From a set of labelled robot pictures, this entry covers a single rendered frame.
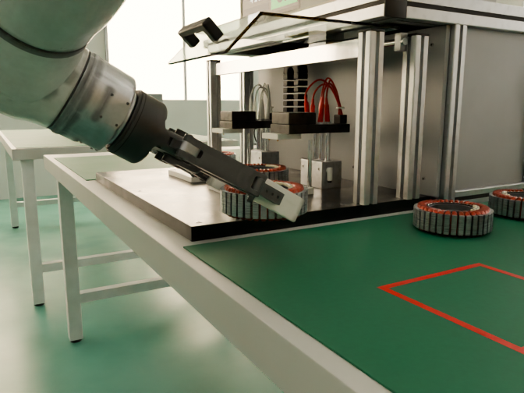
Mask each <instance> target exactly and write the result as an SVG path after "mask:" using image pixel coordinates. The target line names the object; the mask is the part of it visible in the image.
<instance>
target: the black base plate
mask: <svg viewBox="0 0 524 393"><path fill-rule="evenodd" d="M169 169H178V168H154V169H141V170H129V171H117V172H96V181H97V182H99V183H100V184H101V185H103V186H105V187H107V188H108V189H110V190H111V191H113V192H114V193H116V194H118V195H119V196H121V197H122V198H124V199H125V200H127V201H129V202H130V203H131V204H133V205H135V206H136V207H138V208H139V209H141V210H142V211H144V212H146V213H147V214H149V215H150V216H152V217H153V218H155V219H157V220H159V221H160V222H161V223H163V224H164V225H167V226H168V227H169V228H171V229H172V230H174V231H176V232H177V233H179V234H180V235H182V236H184V237H185V238H187V239H188V240H189V241H191V242H196V241H201V240H206V239H216V238H222V237H228V236H234V235H244V234H250V233H255V232H266V231H271V230H277V229H283V228H293V227H299V226H304V225H315V224H320V223H326V222H332V221H341V220H347V219H353V218H363V217H369V216H374V215H380V214H390V213H396V212H402V211H412V210H413V206H414V204H417V203H419V202H420V201H422V200H430V196H427V195H423V194H420V198H418V199H412V200H405V199H403V198H397V197H396V189H392V188H387V187H383V186H378V187H377V204H369V205H361V204H356V203H353V183H354V181H352V180H348V179H342V181H341V187H336V188H328V189H319V188H316V187H313V194H308V198H307V212H306V213H305V214H302V215H301V216H299V217H298V218H297V219H296V221H294V222H292V221H290V220H288V219H286V220H284V221H283V220H280V221H275V220H273V221H268V219H267V220H266V221H261V219H260V220H259V221H254V220H252V221H248V220H247V219H246V220H242V219H236V218H232V217H229V216H228V215H226V214H224V213H222V212H221V210H220V193H218V192H216V191H213V190H211V189H209V185H208V184H206V182H188V181H186V180H183V179H180V178H177V177H175V176H172V175H169V174H168V170H169ZM289 182H297V183H300V184H301V170H298V169H294V168H289Z"/></svg>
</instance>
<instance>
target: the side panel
mask: <svg viewBox="0 0 524 393"><path fill-rule="evenodd" d="M496 189H522V190H523V191H524V34H518V33H511V32H504V31H497V30H485V29H477V28H471V27H467V26H466V25H461V26H460V25H459V24H454V25H451V30H450V42H449V54H448V77H447V89H446V101H445V113H444V135H443V147H442V159H441V182H440V194H439V196H432V197H431V199H432V200H434V199H437V200H439V199H442V200H444V199H447V200H448V201H449V200H450V199H452V200H454V202H455V200H459V201H460V200H464V201H470V202H475V203H482V202H488V201H489V193H491V192H493V191H494V190H496Z"/></svg>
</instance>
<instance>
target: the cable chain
mask: <svg viewBox="0 0 524 393"><path fill-rule="evenodd" d="M307 73H308V69H307V65H298V66H291V67H285V68H284V72H283V74H284V75H283V80H294V81H284V82H283V86H284V87H286V88H283V93H305V92H306V89H307V87H296V86H307V83H308V81H307V80H304V79H307V78H308V74H307ZM296 79H300V80H296ZM291 87H294V88H291ZM304 95H305V94H283V99H284V100H295V99H304ZM283 106H304V101H283ZM283 112H305V111H304V108H283Z"/></svg>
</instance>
